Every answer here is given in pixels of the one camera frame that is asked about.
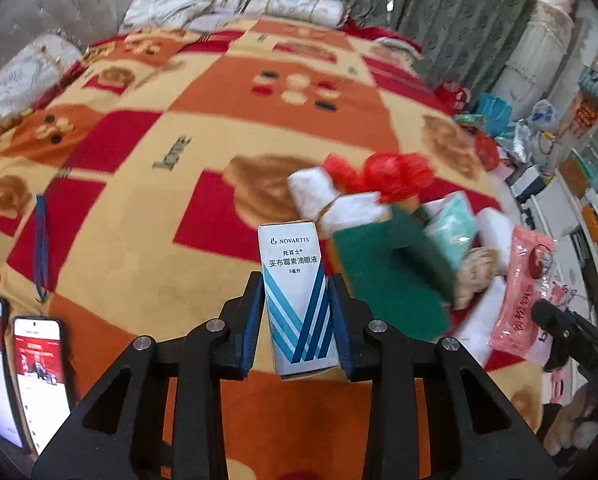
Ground white blue Novartis box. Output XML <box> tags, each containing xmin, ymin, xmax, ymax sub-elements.
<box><xmin>258</xmin><ymin>222</ymin><xmax>339</xmax><ymax>379</ymax></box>

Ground green biscuit packet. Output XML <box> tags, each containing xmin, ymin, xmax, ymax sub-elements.
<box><xmin>328</xmin><ymin>207</ymin><xmax>455</xmax><ymax>341</ymax></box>

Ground white tissue wrapper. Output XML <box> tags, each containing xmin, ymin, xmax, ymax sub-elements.
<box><xmin>287</xmin><ymin>167</ymin><xmax>390</xmax><ymax>240</ymax></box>

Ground teal tissue pack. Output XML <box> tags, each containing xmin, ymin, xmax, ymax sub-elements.
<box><xmin>423</xmin><ymin>191</ymin><xmax>477</xmax><ymax>270</ymax></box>

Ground red plastic bag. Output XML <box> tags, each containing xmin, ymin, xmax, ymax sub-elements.
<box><xmin>322</xmin><ymin>153</ymin><xmax>435</xmax><ymax>204</ymax></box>

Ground white foam block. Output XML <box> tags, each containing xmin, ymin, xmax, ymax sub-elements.
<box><xmin>476</xmin><ymin>207</ymin><xmax>515</xmax><ymax>275</ymax></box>

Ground pink snack packet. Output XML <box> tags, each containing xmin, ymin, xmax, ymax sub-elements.
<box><xmin>490</xmin><ymin>226</ymin><xmax>555</xmax><ymax>366</ymax></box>

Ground orange red checkered blanket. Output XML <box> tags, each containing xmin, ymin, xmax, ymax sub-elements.
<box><xmin>0</xmin><ymin>18</ymin><xmax>550</xmax><ymax>479</ymax></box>

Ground right smartphone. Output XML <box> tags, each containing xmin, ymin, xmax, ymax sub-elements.
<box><xmin>13</xmin><ymin>316</ymin><xmax>72</xmax><ymax>456</ymax></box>

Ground blue pen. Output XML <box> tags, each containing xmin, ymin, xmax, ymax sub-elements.
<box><xmin>32</xmin><ymin>194</ymin><xmax>49</xmax><ymax>304</ymax></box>

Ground white embroidered pillow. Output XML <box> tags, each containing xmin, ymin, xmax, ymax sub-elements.
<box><xmin>119</xmin><ymin>0</ymin><xmax>350</xmax><ymax>32</ymax></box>

